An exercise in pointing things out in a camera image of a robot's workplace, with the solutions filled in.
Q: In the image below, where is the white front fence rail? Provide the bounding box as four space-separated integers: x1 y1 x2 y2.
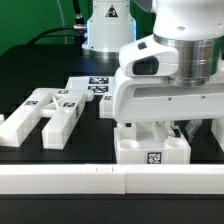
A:
0 164 224 194

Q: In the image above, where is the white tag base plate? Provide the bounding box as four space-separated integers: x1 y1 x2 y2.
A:
66 76 113 95

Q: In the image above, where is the white part at edge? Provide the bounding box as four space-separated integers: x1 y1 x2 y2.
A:
0 114 4 125
212 118 224 152

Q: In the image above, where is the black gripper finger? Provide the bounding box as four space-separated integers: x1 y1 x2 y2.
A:
185 119 202 140

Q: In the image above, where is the white chair back frame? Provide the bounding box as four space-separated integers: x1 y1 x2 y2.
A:
0 88 94 150

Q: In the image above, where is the white part at right edge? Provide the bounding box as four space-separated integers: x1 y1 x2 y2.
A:
212 118 224 152

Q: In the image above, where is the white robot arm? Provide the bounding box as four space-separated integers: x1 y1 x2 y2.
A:
112 0 224 123

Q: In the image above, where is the white chair seat part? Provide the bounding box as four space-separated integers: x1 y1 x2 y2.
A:
114 122 191 165

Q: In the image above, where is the black cable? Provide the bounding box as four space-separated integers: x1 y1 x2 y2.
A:
26 0 88 46

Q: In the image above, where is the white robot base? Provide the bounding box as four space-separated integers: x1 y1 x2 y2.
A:
82 0 136 59

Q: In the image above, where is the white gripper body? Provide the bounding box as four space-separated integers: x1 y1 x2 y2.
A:
112 68 224 123

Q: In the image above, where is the white part at left edge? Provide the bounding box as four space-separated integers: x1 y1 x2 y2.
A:
0 114 4 125

